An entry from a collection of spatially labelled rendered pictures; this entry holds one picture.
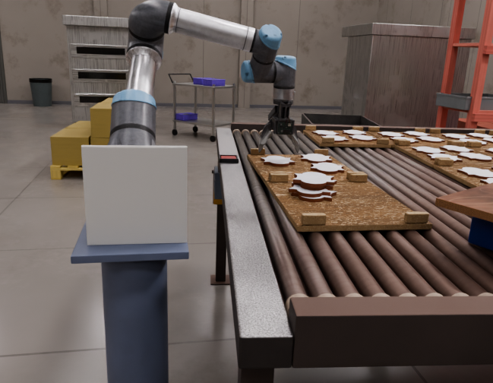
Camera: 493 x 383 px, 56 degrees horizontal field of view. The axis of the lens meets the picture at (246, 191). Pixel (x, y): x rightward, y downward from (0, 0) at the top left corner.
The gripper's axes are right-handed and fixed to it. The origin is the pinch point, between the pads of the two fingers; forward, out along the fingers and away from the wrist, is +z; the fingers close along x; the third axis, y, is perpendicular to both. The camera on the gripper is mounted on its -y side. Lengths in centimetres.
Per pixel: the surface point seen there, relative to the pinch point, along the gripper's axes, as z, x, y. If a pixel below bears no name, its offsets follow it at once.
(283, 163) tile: 2.4, 1.0, 5.9
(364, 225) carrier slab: 0, 8, 68
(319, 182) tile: -3.3, 2.5, 45.1
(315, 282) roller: 0, -12, 93
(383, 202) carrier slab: 1, 20, 50
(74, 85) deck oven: 62, -207, -659
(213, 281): 101, -16, -78
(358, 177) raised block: 0.6, 21.2, 28.7
